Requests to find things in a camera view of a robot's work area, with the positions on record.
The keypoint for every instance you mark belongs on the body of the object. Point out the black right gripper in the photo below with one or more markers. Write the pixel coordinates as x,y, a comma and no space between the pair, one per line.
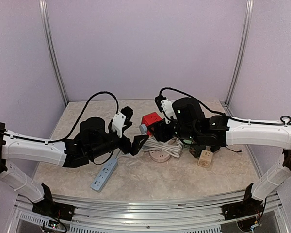
160,133

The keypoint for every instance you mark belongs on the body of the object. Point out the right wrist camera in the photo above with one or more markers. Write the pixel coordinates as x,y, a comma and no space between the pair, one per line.
165,106

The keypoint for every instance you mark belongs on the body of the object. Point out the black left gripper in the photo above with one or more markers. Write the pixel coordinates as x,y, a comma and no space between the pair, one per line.
135,146

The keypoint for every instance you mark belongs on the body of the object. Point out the dark green cube adapter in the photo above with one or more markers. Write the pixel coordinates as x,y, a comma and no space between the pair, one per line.
196,150

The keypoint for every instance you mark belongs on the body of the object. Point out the left aluminium frame post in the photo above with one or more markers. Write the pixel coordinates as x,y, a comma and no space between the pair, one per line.
51,49

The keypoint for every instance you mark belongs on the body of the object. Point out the pink round socket hub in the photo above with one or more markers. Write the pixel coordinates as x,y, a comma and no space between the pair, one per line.
159,156

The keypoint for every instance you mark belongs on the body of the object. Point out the red cube socket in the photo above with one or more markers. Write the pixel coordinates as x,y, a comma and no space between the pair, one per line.
148,120

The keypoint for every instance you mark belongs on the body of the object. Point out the aluminium front rail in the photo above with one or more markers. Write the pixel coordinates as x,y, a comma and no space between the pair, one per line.
181,215

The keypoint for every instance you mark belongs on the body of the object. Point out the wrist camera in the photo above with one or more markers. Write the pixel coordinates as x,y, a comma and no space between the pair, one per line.
122,121
165,106

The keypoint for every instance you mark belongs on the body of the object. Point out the beige cube adapter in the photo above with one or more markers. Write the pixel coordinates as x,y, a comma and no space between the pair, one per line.
205,158

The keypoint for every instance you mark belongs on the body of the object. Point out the right aluminium frame post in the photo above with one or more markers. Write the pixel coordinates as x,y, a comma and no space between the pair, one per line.
241,51

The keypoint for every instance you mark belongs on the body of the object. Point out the light blue power strip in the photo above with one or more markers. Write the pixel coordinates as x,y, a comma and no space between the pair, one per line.
104,174

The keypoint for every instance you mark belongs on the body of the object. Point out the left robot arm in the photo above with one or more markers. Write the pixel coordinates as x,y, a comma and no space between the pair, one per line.
13,146

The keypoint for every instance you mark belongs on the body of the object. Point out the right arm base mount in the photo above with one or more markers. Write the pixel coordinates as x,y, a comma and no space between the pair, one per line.
248,206

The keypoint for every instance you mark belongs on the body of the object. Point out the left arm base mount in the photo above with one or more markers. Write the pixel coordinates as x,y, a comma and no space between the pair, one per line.
53,209

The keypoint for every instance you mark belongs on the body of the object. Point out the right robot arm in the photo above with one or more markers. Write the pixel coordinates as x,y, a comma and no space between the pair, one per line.
226,130

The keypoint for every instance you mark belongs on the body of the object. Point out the aluminium frame post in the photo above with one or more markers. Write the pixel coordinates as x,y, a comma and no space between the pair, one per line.
51,49
241,51

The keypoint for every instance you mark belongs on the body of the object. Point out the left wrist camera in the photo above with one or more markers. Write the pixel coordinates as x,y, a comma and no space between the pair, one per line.
122,121

